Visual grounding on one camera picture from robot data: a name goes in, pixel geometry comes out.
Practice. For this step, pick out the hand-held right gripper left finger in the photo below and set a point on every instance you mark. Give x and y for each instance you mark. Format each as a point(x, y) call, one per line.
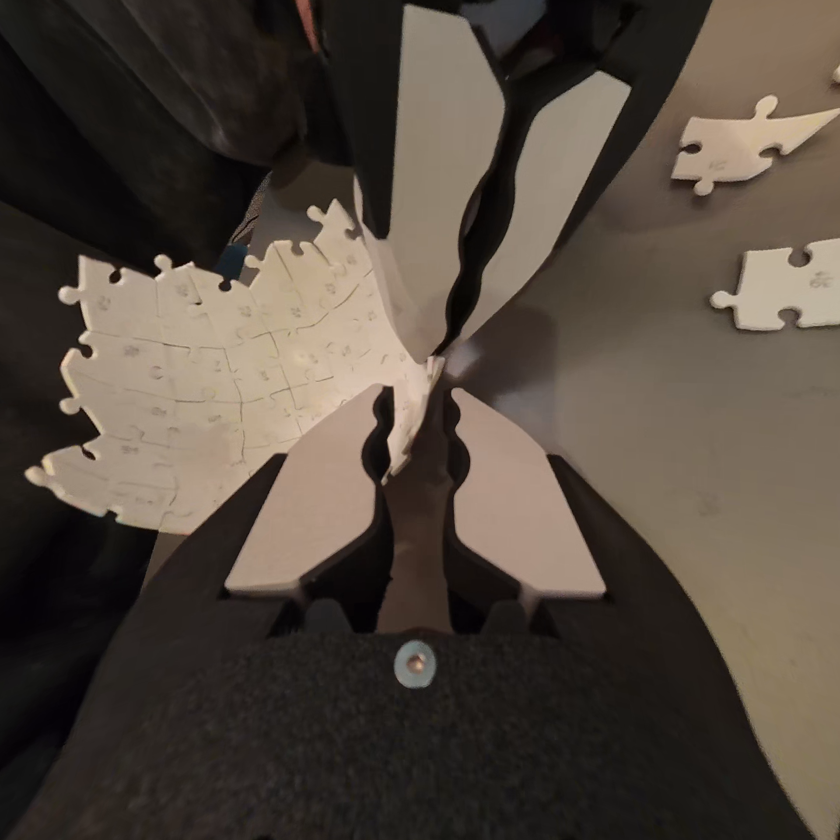
point(308, 518)

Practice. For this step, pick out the person's left forearm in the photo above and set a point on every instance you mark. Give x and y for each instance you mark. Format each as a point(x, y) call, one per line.
point(131, 98)

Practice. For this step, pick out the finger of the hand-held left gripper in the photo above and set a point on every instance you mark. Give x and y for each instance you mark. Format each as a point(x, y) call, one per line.
point(551, 197)
point(439, 131)

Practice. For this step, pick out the partly built colourful puzzle ball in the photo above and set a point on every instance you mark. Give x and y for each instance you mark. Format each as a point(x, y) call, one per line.
point(210, 367)

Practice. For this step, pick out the group of white puzzle pieces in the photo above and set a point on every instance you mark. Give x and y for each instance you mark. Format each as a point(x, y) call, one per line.
point(728, 151)

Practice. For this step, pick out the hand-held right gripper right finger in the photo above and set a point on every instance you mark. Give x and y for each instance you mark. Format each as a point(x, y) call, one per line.
point(525, 525)

